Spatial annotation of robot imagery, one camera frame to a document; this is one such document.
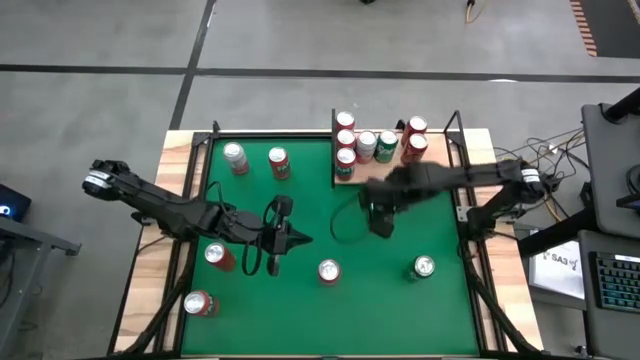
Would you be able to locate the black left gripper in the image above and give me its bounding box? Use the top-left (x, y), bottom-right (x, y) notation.
top-left (259, 196), bottom-right (315, 276)

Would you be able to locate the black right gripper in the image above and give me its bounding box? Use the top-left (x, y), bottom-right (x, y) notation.
top-left (359, 164), bottom-right (436, 239)

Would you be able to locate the green soda can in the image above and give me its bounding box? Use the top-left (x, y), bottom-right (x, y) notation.
top-left (374, 129), bottom-right (400, 165)
top-left (405, 254), bottom-right (436, 284)

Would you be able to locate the white raspberry seltzer can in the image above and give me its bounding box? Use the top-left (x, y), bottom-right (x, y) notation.
top-left (355, 129), bottom-right (380, 165)

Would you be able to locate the green table mat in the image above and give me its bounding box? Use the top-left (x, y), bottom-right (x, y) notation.
top-left (180, 137), bottom-right (480, 356)

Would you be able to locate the silver and red can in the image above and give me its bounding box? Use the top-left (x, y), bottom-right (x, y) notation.
top-left (223, 141), bottom-right (250, 176)

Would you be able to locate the black power strip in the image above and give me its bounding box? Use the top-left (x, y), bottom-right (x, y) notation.
top-left (542, 173), bottom-right (564, 194)

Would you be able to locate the black support beam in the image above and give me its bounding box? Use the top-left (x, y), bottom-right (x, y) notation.
top-left (517, 207), bottom-right (599, 258)

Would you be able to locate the white SA3 sign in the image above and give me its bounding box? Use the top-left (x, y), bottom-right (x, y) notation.
top-left (527, 238), bottom-right (587, 302)

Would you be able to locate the black desk accessory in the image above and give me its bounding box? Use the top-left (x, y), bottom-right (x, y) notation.
top-left (615, 163), bottom-right (640, 210)

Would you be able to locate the black monitor pole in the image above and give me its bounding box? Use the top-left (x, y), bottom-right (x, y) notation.
top-left (602, 87), bottom-right (640, 124)

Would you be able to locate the backlit black keyboard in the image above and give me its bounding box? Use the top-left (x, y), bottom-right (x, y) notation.
top-left (589, 251), bottom-right (640, 315)

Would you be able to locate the grey side table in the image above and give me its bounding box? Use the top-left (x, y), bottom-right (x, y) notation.
top-left (0, 214), bottom-right (83, 354)

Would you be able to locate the grey keyboard desk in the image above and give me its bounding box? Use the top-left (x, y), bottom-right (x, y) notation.
top-left (578, 229), bottom-right (640, 360)

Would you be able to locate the black mat with orange stripes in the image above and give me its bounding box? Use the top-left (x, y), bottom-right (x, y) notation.
top-left (568, 0), bottom-right (640, 59)

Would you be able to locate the black device with blue light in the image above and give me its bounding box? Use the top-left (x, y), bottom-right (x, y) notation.
top-left (0, 183), bottom-right (33, 225)

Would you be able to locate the wooden shelf with black frame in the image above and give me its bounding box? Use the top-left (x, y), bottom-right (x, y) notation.
top-left (329, 108), bottom-right (474, 189)

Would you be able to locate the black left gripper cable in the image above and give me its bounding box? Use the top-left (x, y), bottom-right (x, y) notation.
top-left (241, 239), bottom-right (264, 278)

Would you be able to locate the black metal rig frame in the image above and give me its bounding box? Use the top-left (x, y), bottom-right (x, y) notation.
top-left (107, 119), bottom-right (546, 360)

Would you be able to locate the tangled cable bundle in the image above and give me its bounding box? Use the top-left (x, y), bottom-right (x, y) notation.
top-left (492, 127), bottom-right (589, 224)

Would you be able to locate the yellow cable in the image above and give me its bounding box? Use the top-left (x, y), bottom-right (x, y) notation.
top-left (464, 0), bottom-right (489, 25)

